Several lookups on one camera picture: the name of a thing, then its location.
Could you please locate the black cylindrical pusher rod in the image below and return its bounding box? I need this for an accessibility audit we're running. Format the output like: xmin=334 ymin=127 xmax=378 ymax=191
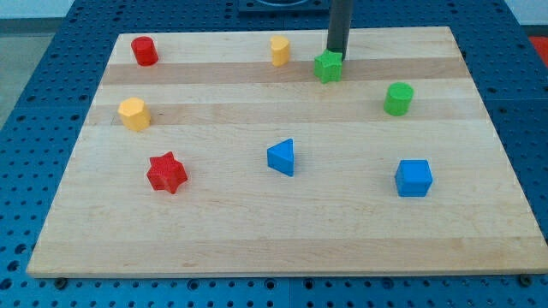
xmin=326 ymin=0 xmax=354 ymax=60

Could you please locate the green star block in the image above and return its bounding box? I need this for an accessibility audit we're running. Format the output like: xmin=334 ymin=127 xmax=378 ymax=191
xmin=313 ymin=49 xmax=343 ymax=84

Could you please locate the yellow heart block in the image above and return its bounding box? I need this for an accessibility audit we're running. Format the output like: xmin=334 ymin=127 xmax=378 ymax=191
xmin=270 ymin=35 xmax=290 ymax=67

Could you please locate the red star block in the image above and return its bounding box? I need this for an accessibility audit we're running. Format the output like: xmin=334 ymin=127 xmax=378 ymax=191
xmin=146 ymin=151 xmax=188 ymax=194

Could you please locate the green cylinder block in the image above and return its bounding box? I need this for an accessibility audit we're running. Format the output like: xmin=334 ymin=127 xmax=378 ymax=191
xmin=384 ymin=82 xmax=414 ymax=116

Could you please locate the blue triangle block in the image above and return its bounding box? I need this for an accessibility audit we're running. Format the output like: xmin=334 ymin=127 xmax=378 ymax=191
xmin=266 ymin=139 xmax=295 ymax=177

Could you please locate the wooden board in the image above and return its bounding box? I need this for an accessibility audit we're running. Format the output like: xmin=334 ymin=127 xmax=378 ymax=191
xmin=27 ymin=27 xmax=547 ymax=279

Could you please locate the blue cube block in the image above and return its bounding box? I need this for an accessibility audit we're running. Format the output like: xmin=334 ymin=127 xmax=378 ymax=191
xmin=395 ymin=159 xmax=433 ymax=198

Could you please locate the red cylinder block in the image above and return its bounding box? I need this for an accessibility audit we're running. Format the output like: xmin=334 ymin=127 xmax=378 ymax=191
xmin=131 ymin=36 xmax=159 ymax=66

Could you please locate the yellow hexagon block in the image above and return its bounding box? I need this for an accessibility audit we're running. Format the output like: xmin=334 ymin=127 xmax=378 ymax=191
xmin=117 ymin=98 xmax=152 ymax=132

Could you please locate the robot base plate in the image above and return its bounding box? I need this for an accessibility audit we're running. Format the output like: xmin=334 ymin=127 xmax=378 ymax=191
xmin=236 ymin=0 xmax=331 ymax=13

